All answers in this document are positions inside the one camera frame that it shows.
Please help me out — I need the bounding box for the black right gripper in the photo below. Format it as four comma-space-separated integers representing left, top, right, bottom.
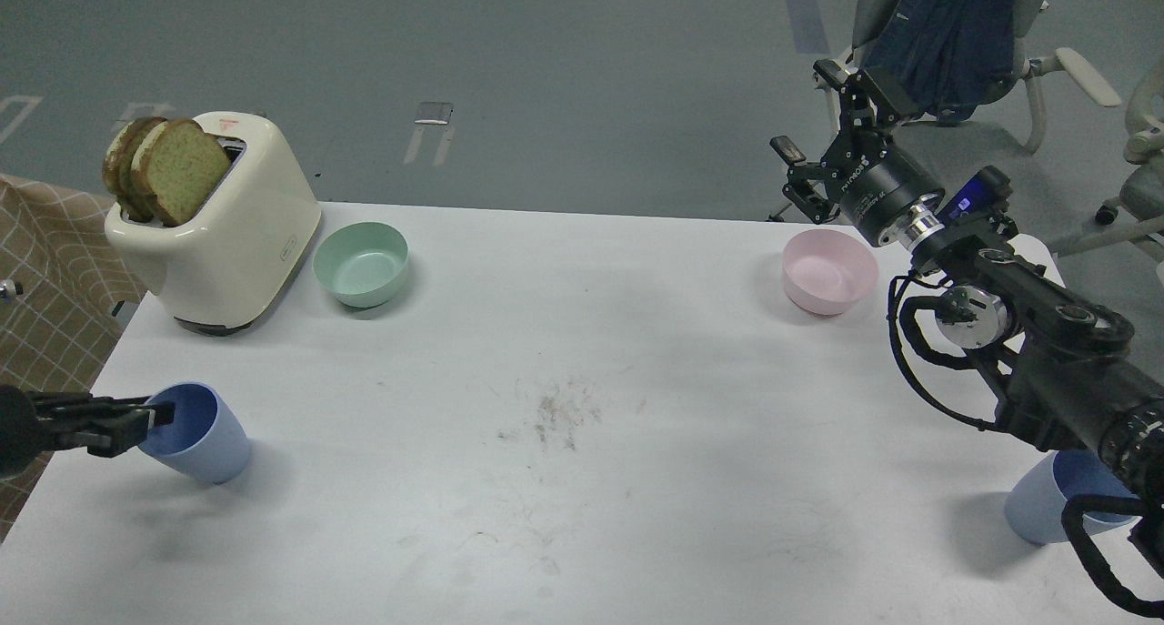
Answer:
769, 58, 945, 247

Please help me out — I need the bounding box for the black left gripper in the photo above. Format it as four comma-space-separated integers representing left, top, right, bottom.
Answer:
24, 390, 176, 459

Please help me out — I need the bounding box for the blue cup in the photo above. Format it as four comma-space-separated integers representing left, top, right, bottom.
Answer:
140, 383, 251, 484
1003, 449, 1136, 545

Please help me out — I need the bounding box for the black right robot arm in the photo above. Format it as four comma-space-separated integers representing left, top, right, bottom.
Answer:
771, 58, 1163, 620

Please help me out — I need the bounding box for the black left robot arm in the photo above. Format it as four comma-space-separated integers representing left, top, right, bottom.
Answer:
1, 384, 177, 480

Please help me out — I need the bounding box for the pink bowl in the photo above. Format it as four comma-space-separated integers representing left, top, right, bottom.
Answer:
781, 228, 880, 317

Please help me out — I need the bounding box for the brown checkered cloth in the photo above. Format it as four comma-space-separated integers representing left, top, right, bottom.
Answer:
0, 175, 146, 539

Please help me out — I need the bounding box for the blue denim jacket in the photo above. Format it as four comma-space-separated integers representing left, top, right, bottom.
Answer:
851, 0, 1037, 125

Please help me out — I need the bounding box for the cream toaster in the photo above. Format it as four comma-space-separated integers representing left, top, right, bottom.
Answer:
105, 111, 322, 336

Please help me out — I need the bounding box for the rear bread slice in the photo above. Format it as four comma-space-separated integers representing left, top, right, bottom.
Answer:
101, 116, 166, 222

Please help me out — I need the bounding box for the bread slice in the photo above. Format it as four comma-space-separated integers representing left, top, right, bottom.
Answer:
129, 119, 232, 227
101, 116, 166, 222

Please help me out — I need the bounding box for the front bread slice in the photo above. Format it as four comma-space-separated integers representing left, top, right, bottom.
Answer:
129, 119, 232, 227

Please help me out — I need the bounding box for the green bowl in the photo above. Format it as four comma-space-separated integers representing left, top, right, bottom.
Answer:
312, 220, 410, 308

